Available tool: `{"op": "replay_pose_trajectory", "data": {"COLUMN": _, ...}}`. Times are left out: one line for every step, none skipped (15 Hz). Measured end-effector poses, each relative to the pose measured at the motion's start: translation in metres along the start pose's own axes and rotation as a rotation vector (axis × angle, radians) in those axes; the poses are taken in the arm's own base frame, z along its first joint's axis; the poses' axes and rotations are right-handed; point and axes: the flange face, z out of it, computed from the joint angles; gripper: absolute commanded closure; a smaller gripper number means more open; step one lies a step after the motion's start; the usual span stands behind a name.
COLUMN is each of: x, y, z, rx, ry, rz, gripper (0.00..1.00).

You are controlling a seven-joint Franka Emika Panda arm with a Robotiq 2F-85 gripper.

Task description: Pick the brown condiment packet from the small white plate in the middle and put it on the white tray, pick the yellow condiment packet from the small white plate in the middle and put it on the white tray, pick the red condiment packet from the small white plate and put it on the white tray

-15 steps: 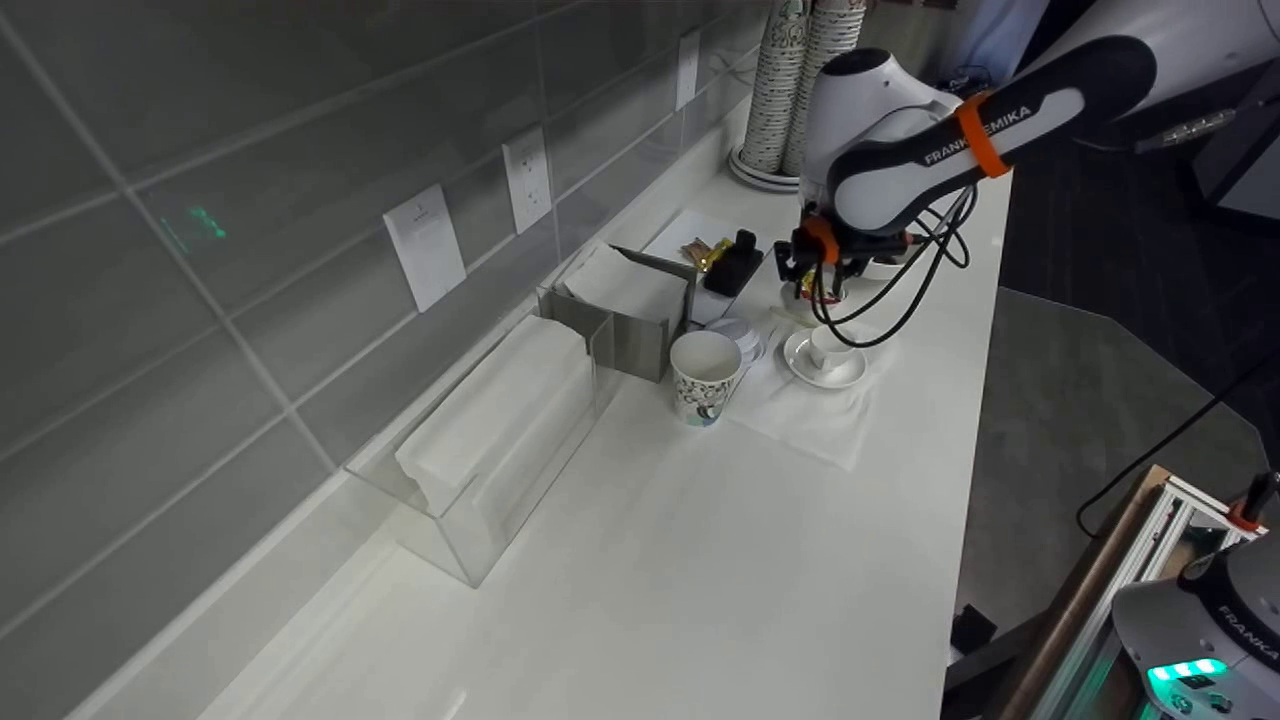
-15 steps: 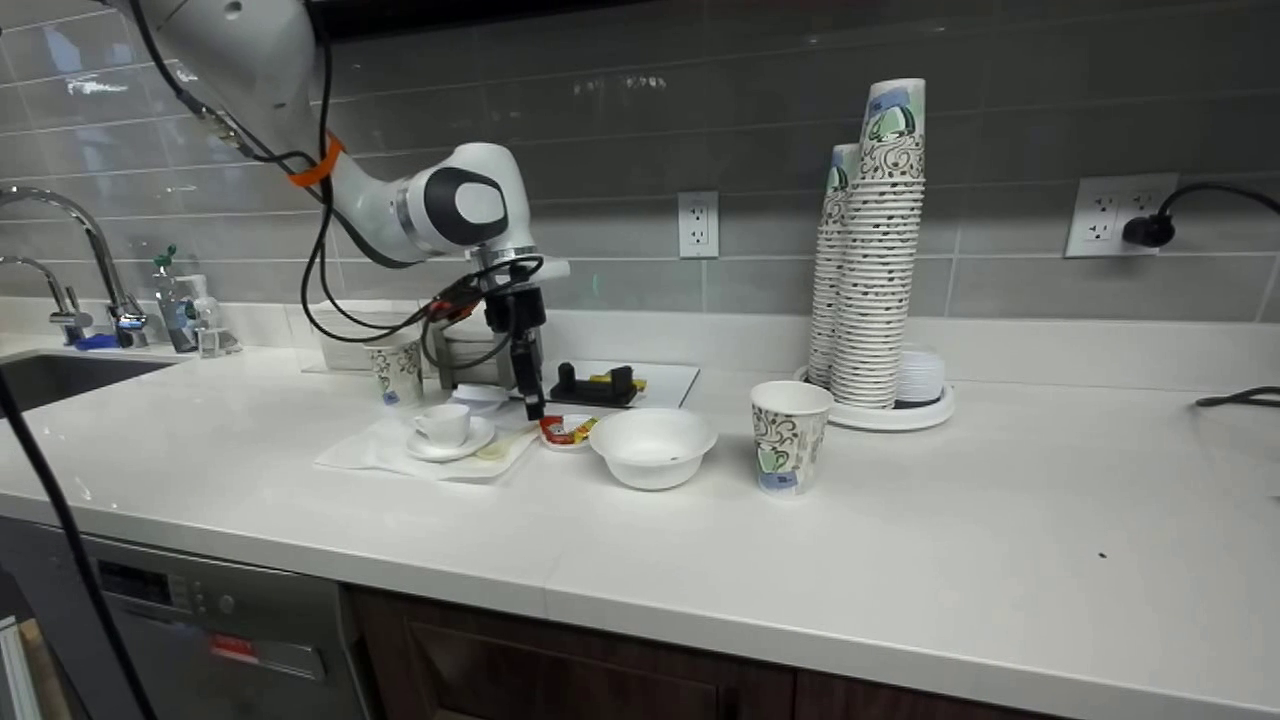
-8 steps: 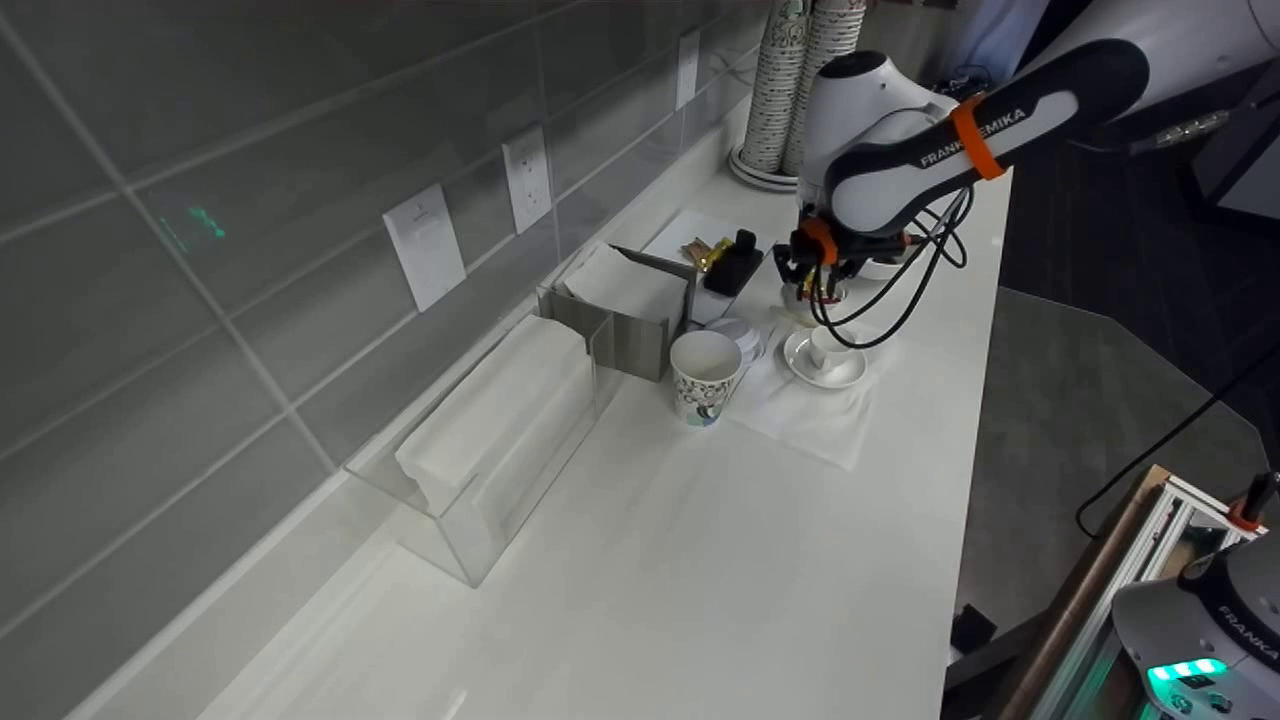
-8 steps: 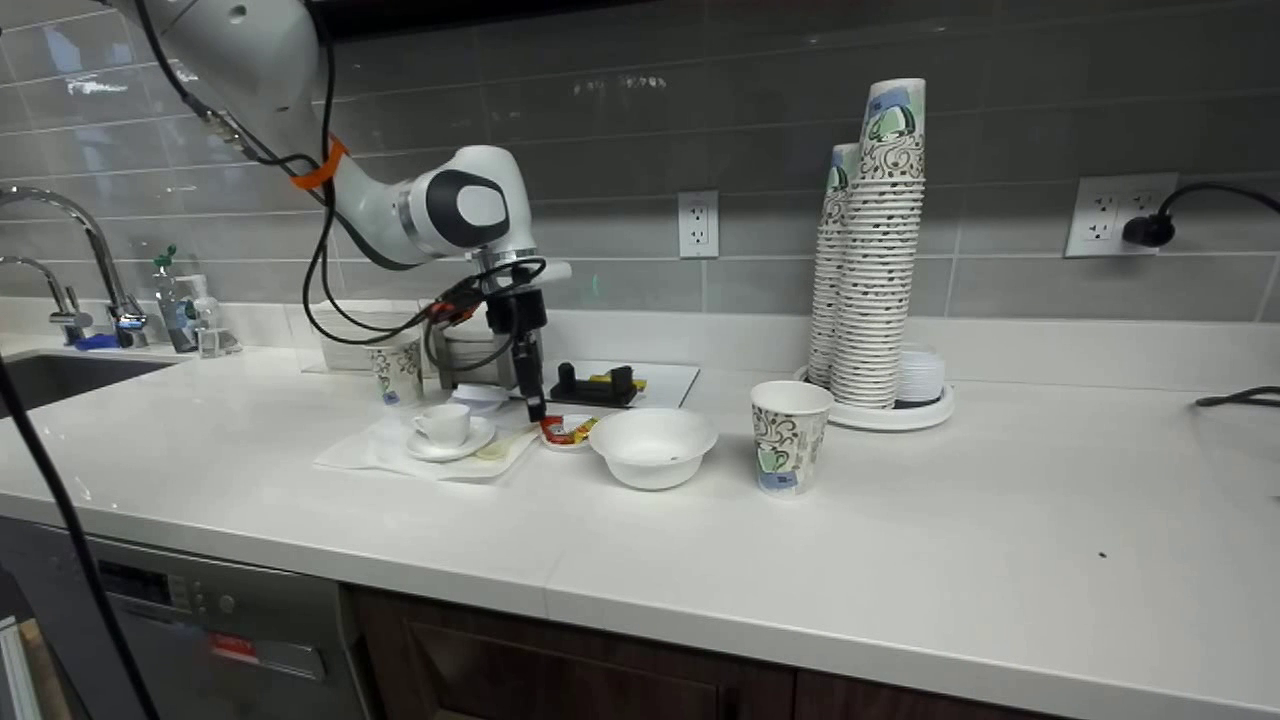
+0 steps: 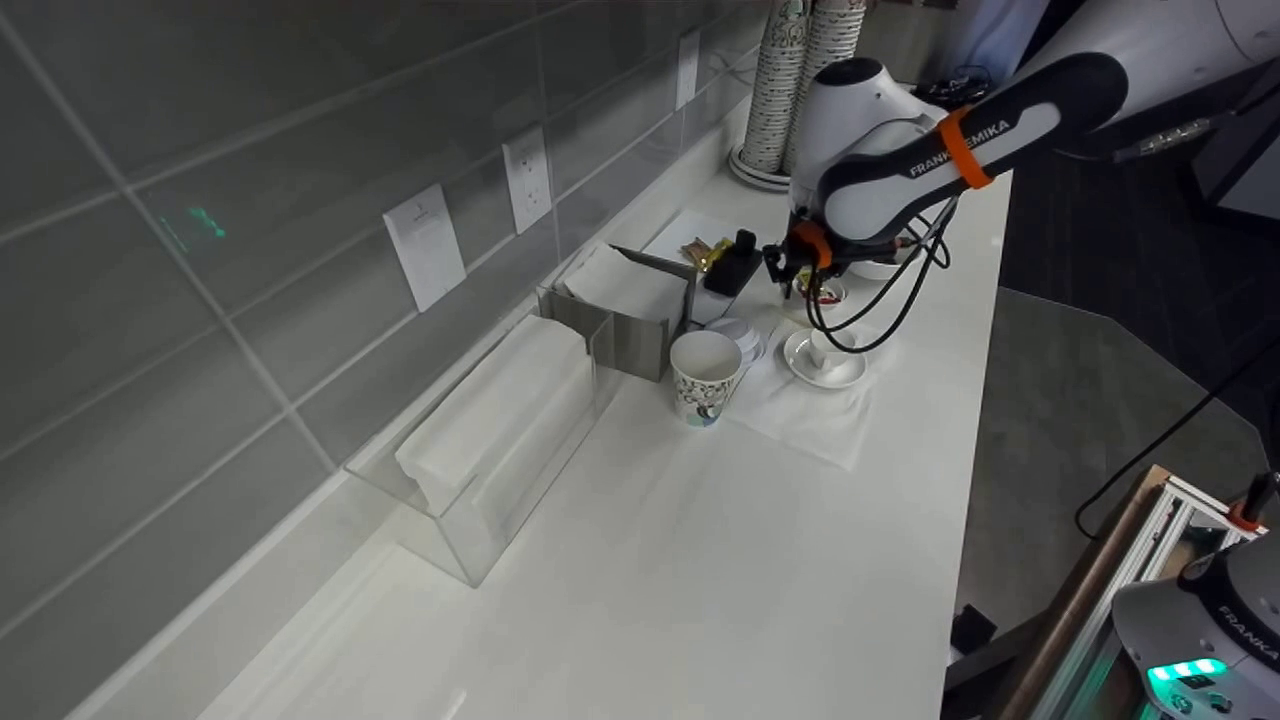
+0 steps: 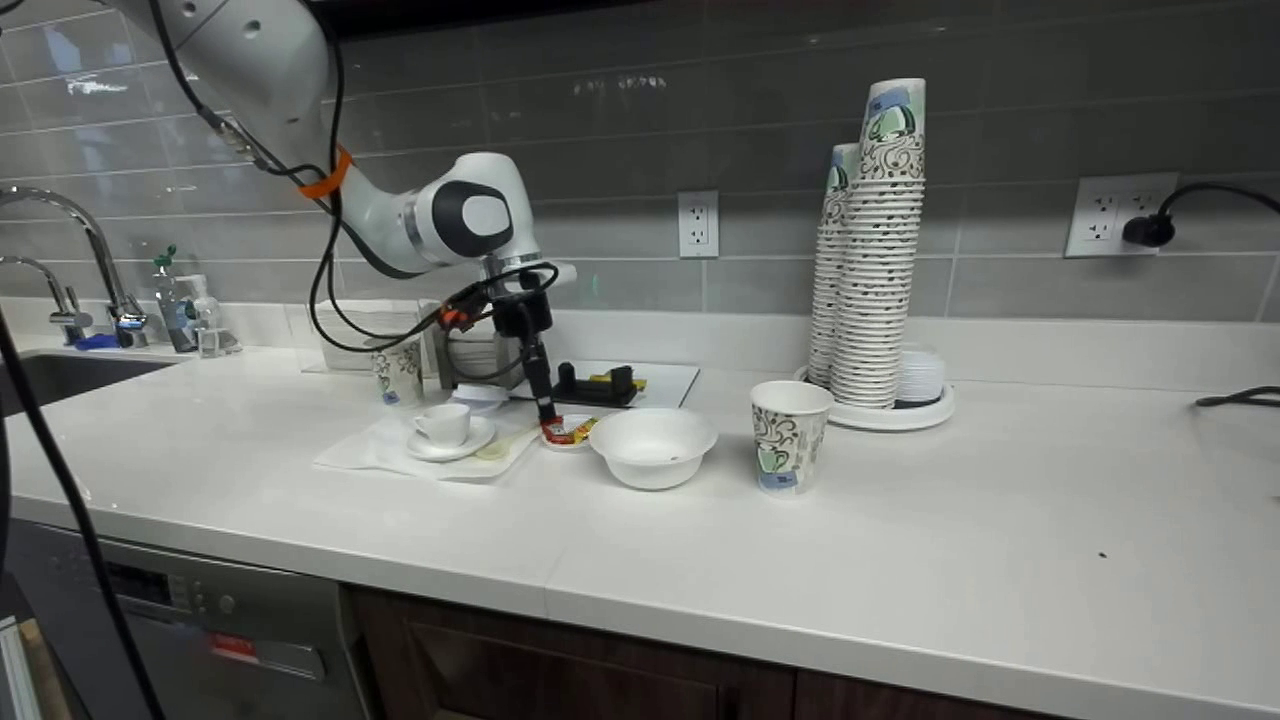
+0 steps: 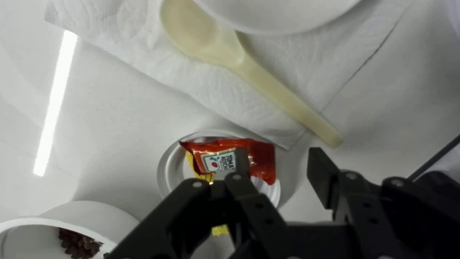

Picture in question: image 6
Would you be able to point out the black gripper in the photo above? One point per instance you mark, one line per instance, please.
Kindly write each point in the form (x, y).
(521, 306)

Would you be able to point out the red ketchup packet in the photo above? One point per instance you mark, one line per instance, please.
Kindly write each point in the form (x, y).
(560, 433)

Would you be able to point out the long yellow mayonnaise packet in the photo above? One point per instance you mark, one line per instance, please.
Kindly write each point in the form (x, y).
(626, 381)

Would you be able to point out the yellow mustard packet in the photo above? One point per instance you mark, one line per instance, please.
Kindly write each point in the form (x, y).
(583, 426)

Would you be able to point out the round white tray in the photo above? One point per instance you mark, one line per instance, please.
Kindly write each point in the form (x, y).
(887, 417)

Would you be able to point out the black holder block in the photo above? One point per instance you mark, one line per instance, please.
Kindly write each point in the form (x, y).
(584, 388)

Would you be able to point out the white espresso cup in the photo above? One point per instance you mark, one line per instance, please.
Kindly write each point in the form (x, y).
(444, 426)

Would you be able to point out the white saucer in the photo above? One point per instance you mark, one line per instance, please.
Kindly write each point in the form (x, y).
(455, 448)

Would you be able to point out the white bowl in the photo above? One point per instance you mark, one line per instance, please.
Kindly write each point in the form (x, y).
(652, 445)

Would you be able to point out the patterned paper cup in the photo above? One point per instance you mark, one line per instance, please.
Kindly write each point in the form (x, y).
(791, 433)
(398, 372)

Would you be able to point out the dark wooden cabinet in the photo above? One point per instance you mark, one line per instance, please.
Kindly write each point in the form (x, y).
(560, 665)

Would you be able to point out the small white bottle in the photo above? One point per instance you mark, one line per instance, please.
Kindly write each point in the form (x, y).
(216, 324)

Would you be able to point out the tall stack of paper cups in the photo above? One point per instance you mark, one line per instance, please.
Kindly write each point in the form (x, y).
(880, 255)

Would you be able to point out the clear soap bottle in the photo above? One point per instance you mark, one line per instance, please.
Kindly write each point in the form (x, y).
(175, 306)

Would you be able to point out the small white cup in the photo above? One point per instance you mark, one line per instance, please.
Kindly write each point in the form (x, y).
(922, 376)

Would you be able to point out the stainless dishwasher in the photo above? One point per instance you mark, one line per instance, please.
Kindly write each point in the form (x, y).
(226, 634)

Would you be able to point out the tall chrome faucet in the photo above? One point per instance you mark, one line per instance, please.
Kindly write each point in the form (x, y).
(101, 247)

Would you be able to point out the small chrome faucet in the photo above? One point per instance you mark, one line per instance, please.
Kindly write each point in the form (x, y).
(62, 302)

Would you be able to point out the steel sink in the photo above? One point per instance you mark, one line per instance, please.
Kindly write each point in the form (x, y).
(55, 376)

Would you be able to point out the white double wall outlet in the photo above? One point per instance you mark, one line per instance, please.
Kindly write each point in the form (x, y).
(1096, 216)

